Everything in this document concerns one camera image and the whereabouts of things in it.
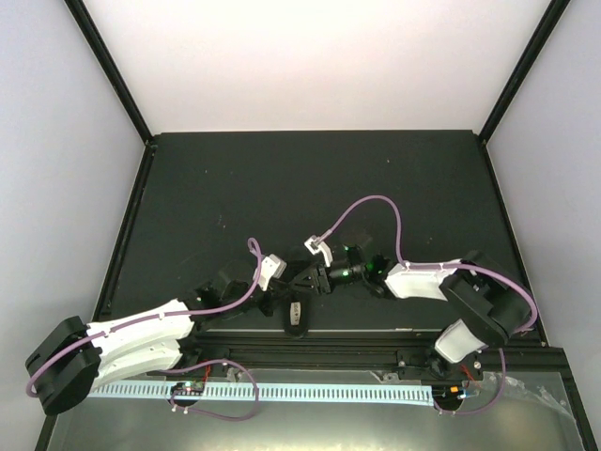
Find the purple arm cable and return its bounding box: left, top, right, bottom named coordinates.
left=323, top=194, right=539, bottom=337
left=25, top=237, right=264, bottom=397

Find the left small circuit board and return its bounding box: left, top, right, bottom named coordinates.
left=171, top=381, right=205, bottom=397

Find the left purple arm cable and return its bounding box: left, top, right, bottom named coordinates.
left=25, top=237, right=264, bottom=397

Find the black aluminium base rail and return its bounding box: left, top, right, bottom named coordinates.
left=181, top=331, right=439, bottom=370

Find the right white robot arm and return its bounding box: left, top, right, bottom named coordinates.
left=285, top=245, right=538, bottom=379

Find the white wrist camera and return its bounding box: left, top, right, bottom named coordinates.
left=254, top=254, right=287, bottom=291
left=304, top=236, right=333, bottom=268

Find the black shoelace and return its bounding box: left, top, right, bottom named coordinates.
left=268, top=278, right=304, bottom=302

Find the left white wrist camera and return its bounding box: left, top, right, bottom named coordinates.
left=254, top=254, right=287, bottom=291

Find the right black frame post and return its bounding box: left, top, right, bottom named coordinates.
left=477, top=0, right=572, bottom=142

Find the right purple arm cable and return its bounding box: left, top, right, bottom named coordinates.
left=323, top=194, right=539, bottom=337

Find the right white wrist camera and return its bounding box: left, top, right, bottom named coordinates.
left=304, top=236, right=333, bottom=268

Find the black sneaker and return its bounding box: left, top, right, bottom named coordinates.
left=280, top=246, right=312, bottom=338

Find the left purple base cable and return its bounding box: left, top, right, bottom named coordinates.
left=168, top=357, right=262, bottom=422

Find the right small circuit board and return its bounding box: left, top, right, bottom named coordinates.
left=432, top=385, right=475, bottom=400

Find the small circuit board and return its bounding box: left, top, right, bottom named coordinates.
left=432, top=385, right=475, bottom=400
left=171, top=381, right=205, bottom=397

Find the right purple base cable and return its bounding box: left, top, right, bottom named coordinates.
left=432, top=347, right=507, bottom=418

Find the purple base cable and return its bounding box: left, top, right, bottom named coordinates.
left=432, top=347, right=507, bottom=418
left=168, top=357, right=262, bottom=422

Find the white slotted cable duct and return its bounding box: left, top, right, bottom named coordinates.
left=88, top=380, right=434, bottom=407

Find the black frame post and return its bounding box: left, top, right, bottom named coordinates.
left=477, top=0, right=572, bottom=142
left=63, top=0, right=154, bottom=142

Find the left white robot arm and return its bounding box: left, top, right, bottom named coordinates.
left=25, top=266, right=280, bottom=415

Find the left black frame post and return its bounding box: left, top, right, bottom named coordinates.
left=63, top=0, right=154, bottom=142

